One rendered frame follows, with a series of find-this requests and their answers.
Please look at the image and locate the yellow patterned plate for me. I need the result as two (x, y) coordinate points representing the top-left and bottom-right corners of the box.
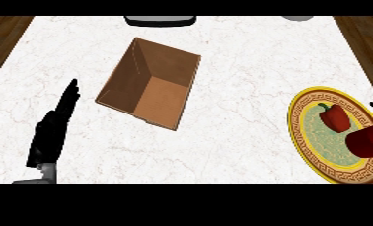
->
(287, 86), (373, 185)

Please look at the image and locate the red bell pepper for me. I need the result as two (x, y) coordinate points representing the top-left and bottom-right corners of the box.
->
(315, 102), (352, 134)

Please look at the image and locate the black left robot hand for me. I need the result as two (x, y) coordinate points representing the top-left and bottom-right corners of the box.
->
(25, 78), (81, 169)

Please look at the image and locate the black and grey appliance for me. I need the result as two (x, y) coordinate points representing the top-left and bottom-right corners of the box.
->
(122, 15), (197, 28)

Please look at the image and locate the pale grey round object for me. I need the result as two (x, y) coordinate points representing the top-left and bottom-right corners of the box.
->
(282, 15), (315, 23)

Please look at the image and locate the brown cardboard box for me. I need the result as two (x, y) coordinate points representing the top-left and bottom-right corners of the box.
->
(93, 37), (202, 132)

